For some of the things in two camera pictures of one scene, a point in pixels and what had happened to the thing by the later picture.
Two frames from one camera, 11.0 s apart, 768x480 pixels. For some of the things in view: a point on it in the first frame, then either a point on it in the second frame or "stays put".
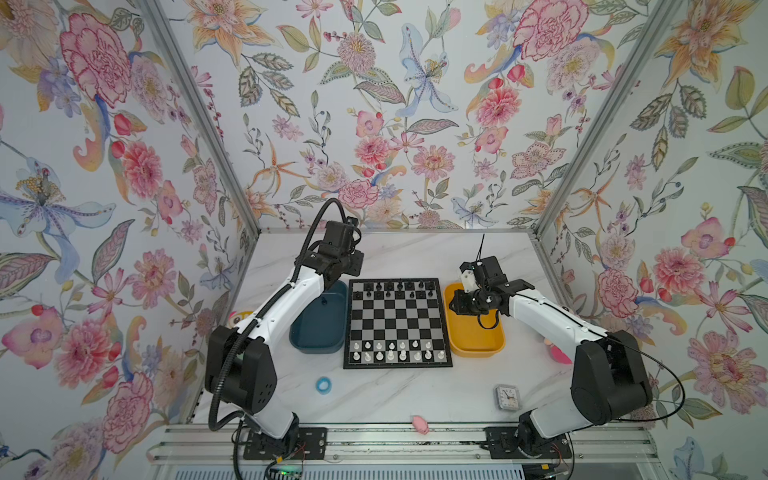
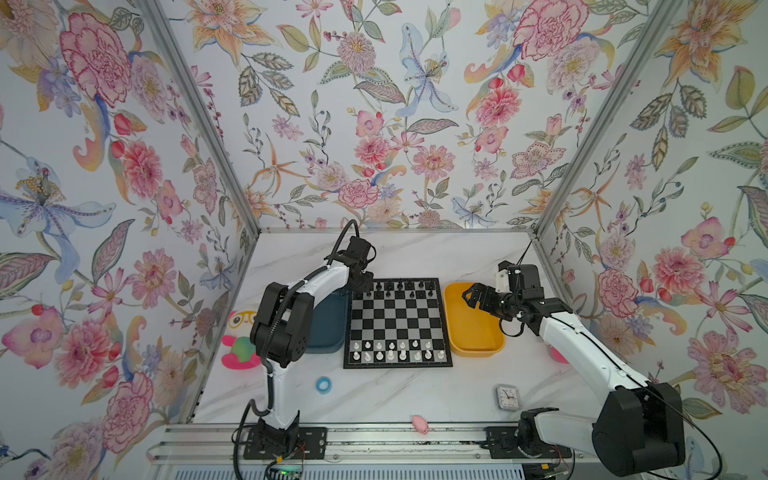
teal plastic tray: (323, 326) stays put
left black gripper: (357, 261) -> (367, 281)
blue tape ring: (323, 385) stays put
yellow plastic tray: (476, 335) stays put
